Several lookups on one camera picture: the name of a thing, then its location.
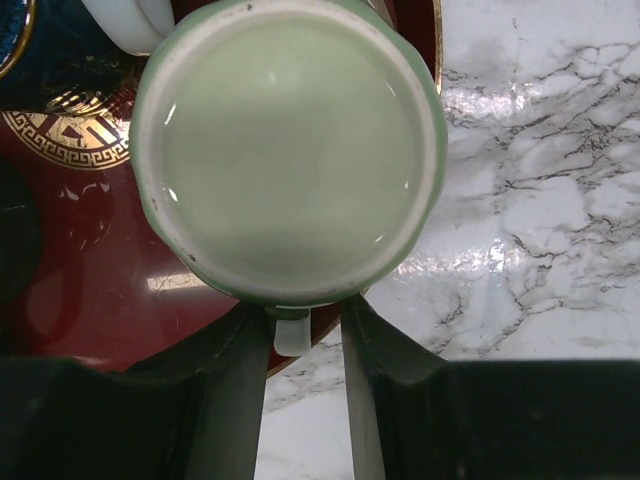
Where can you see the light green mug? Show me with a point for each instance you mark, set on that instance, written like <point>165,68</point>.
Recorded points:
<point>288,152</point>

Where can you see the dark blue mug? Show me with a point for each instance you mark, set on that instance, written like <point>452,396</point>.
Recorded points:
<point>55,59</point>

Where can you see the grey blue mug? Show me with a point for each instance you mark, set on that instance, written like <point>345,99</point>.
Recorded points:
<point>21,237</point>

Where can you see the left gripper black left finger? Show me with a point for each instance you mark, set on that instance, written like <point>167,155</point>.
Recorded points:
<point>192,411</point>

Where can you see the light blue white mug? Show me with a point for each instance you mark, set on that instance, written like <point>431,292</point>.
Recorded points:
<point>137,27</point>

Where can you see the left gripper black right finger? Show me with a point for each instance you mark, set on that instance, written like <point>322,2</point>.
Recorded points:
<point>414,415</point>

